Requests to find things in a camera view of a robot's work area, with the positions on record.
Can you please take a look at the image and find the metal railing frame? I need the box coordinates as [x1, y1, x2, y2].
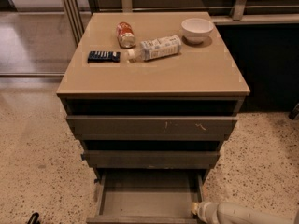
[62, 0, 299, 43]

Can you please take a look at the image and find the red soda can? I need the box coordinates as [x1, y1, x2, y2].
[116, 21, 135, 49]

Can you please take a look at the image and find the grey bottom drawer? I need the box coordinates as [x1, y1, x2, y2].
[86, 169, 203, 224]

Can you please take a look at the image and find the dark blue snack packet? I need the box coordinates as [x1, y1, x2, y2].
[87, 51, 121, 63]

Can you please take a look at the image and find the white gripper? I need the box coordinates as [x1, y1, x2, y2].
[191, 202, 220, 224]

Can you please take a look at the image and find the clear plastic bottle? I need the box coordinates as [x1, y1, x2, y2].
[125, 35, 181, 62]

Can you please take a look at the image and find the white ceramic bowl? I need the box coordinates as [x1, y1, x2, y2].
[181, 18, 214, 44]

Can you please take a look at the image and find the black object bottom left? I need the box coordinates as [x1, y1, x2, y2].
[27, 212, 40, 224]

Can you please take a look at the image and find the grey drawer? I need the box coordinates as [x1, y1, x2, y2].
[83, 150, 220, 169]
[66, 115, 237, 141]
[86, 169, 203, 224]

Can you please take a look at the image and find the dark object right edge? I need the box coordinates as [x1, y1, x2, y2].
[289, 103, 299, 120]

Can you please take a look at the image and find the grey top drawer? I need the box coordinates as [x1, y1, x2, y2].
[66, 115, 237, 141]

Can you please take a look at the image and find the grey three-drawer cabinet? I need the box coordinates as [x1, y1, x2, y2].
[57, 12, 249, 178]

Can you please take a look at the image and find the grey middle drawer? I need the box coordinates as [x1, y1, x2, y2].
[83, 150, 220, 169]

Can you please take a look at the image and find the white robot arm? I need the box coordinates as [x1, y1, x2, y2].
[191, 202, 299, 224]

